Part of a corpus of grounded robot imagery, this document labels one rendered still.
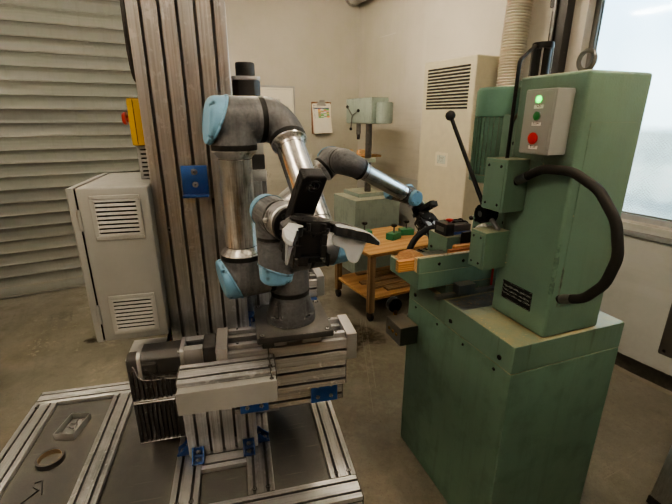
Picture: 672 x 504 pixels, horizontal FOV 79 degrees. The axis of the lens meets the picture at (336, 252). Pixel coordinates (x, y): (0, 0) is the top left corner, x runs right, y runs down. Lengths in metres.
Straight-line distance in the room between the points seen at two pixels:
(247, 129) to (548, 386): 1.15
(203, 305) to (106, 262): 0.31
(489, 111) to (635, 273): 1.60
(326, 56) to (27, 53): 2.51
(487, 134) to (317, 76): 3.20
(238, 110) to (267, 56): 3.27
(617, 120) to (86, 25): 3.65
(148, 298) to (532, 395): 1.19
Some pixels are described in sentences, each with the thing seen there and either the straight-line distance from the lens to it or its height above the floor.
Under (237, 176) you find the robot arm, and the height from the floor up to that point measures 1.27.
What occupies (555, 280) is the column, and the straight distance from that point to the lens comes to 1.28.
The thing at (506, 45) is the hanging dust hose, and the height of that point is 1.84.
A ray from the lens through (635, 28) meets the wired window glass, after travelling 2.91.
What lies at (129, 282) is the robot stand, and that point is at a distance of 1.35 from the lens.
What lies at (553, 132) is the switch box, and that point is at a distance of 1.18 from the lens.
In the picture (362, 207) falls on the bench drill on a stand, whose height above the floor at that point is 0.64.
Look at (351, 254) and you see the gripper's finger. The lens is 0.69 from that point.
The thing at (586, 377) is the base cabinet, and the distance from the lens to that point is 1.57.
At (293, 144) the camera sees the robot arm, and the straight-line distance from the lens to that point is 1.05.
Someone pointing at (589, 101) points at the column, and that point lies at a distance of 1.21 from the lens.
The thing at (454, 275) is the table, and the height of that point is 0.87.
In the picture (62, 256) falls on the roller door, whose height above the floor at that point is 0.29.
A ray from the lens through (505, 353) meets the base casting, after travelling 1.30.
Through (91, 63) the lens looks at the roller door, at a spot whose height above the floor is 1.82.
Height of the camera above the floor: 1.41
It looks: 18 degrees down
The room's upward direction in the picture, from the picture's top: straight up
